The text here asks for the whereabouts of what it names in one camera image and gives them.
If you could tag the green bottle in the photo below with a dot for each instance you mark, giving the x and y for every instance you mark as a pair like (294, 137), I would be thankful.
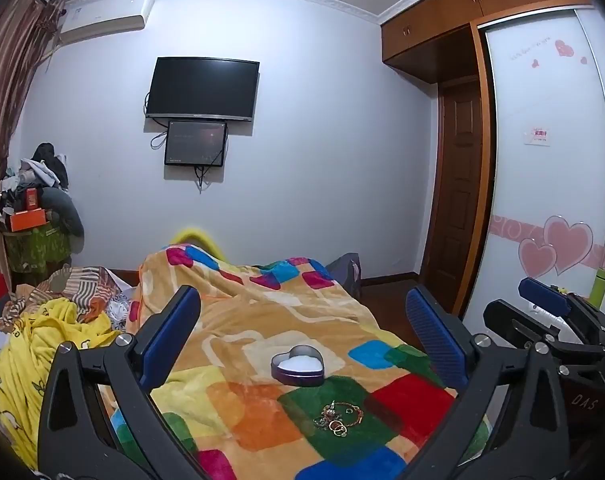
(598, 290)

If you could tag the red and white sticker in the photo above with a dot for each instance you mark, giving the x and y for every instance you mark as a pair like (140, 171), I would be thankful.
(538, 136)

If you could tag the white air conditioner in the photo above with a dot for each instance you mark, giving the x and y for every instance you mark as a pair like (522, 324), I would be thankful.
(105, 15)

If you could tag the small black wall monitor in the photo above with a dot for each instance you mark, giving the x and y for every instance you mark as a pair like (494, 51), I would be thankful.
(196, 142)

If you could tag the red and gold bangle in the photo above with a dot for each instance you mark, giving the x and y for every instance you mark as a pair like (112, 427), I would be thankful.
(356, 414)

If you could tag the striped orange cloth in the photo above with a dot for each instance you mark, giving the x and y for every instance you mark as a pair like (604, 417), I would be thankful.
(85, 282)

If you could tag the black wall television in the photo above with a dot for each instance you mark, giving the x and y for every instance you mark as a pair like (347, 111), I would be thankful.
(202, 87)

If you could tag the orange box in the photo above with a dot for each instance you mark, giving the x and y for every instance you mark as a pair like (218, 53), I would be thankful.
(28, 220)

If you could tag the pile of clothes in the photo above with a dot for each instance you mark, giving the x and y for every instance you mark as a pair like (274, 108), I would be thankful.
(30, 170)

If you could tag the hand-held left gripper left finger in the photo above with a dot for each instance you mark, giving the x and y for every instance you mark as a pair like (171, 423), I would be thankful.
(175, 330)

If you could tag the yellow cartoon print blanket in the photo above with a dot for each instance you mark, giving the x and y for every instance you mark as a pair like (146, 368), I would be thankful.
(37, 330)

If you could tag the grey bag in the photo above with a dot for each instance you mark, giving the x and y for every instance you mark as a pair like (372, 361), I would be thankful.
(345, 270)

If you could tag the red box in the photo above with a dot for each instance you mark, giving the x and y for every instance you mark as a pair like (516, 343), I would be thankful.
(32, 199)

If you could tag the brown striped curtain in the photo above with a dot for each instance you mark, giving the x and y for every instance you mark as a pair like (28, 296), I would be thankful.
(5, 90)

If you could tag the grey pillow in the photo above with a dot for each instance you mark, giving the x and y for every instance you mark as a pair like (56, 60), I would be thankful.
(65, 210)

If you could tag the colourful patchwork blanket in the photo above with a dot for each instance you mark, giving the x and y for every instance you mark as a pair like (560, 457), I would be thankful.
(262, 320)

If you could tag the brown wooden door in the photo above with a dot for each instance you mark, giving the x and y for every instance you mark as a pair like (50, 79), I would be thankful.
(455, 195)

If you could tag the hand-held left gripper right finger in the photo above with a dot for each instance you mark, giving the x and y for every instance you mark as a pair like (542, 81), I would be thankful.
(435, 332)

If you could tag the wooden overhead cabinet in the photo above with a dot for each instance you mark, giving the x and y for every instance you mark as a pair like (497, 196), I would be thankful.
(432, 35)

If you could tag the purple heart-shaped tin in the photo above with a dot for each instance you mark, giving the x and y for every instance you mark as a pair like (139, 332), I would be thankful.
(298, 366)

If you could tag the white wardrobe with pink hearts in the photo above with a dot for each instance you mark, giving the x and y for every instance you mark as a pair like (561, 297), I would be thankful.
(537, 195)

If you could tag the green patterned cloth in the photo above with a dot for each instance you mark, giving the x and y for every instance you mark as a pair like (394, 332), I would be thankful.
(37, 250)

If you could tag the yellow plush object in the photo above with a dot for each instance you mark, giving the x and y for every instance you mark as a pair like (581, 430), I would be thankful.
(192, 237)

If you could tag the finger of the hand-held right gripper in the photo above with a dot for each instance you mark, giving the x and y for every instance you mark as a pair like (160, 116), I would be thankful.
(512, 322)
(542, 294)

